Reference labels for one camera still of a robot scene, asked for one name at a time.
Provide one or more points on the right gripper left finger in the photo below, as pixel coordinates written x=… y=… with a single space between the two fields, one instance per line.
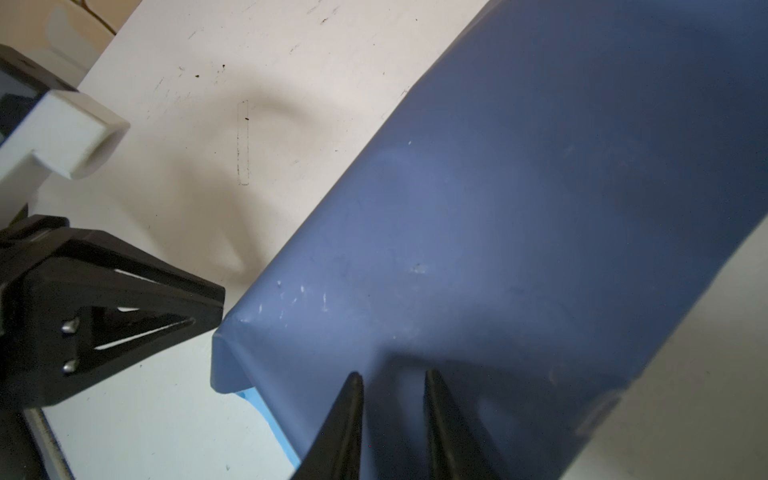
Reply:
x=336 y=452

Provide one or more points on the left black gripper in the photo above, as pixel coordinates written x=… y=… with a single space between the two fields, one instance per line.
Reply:
x=97 y=306

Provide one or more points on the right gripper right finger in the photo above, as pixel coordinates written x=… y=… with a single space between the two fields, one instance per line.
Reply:
x=453 y=452

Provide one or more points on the light blue wrapping paper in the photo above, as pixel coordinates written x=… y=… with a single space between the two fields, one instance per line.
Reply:
x=534 y=220

